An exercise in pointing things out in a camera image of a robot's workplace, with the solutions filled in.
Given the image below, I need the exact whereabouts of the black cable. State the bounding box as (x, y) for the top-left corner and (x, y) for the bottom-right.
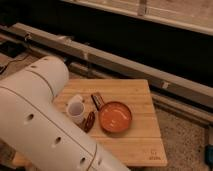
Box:
(0, 53), (31, 75)

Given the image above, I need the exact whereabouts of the wooden table board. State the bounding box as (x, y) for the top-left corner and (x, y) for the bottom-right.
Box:
(54, 79), (167, 167)

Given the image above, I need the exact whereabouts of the brown oval snack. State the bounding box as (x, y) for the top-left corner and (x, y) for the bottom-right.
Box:
(83, 112), (95, 133)

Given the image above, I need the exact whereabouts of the dark chocolate bar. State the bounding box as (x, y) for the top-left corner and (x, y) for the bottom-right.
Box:
(91, 93), (103, 110)

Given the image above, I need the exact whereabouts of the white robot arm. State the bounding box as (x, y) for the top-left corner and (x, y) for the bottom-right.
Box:
(0, 56), (130, 171)

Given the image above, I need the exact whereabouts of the blue object at right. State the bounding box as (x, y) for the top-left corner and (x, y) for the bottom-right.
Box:
(205, 145), (213, 167)

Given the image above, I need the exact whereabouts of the white mug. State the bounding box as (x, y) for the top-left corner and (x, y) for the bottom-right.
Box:
(66, 95), (85, 124)

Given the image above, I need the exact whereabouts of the long metal rail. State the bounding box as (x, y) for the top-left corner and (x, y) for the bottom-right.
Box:
(0, 23), (213, 124)

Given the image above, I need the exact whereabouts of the orange bowl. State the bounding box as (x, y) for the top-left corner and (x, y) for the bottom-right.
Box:
(99, 101), (132, 133)

